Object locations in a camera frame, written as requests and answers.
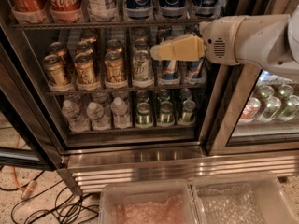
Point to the middle green can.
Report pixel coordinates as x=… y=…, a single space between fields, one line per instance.
x=166 y=113

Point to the right green can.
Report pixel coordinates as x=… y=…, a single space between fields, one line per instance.
x=187 y=109

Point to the white labelled can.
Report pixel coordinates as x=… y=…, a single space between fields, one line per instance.
x=103 y=10

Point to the red white can right compartment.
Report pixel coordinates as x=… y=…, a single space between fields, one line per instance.
x=250 y=110

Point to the left water bottle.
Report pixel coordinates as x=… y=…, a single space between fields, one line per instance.
x=77 y=121

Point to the stainless steel fridge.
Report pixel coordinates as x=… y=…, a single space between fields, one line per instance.
x=215 y=142

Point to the right clear plastic bin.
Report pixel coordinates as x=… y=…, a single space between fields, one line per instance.
x=252 y=198

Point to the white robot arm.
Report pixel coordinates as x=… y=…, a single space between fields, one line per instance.
x=269 y=42

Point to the right water bottle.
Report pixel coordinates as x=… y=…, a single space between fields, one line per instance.
x=121 y=117

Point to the left clear plastic bin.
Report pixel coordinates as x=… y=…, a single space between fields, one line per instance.
x=152 y=202

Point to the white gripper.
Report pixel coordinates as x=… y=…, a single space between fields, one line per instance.
x=218 y=41

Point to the front middle gold can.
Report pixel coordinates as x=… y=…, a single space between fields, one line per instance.
x=85 y=70

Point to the water bottle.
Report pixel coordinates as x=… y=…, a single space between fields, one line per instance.
x=77 y=121
x=121 y=117
x=97 y=115

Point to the left red bull can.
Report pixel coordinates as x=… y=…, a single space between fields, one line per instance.
x=170 y=68

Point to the red bull can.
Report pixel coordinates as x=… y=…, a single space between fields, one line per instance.
x=170 y=68
x=194 y=68

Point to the gold can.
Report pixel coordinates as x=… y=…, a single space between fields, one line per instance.
x=56 y=70
x=114 y=67
x=85 y=70

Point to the right red bull can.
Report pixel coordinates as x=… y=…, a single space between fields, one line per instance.
x=194 y=68

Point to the front right gold can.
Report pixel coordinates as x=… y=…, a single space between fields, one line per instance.
x=114 y=67

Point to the green white soda can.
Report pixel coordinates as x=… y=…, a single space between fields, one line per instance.
x=141 y=65

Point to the clear plastic bin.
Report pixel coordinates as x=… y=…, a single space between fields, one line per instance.
x=252 y=198
x=152 y=202

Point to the left green can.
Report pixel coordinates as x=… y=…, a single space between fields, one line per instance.
x=143 y=114

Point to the right red coca-cola can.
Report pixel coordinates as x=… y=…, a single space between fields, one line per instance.
x=66 y=11

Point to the front left gold can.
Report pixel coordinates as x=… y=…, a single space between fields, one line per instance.
x=56 y=70

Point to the middle water bottle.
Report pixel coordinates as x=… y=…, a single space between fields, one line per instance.
x=97 y=115

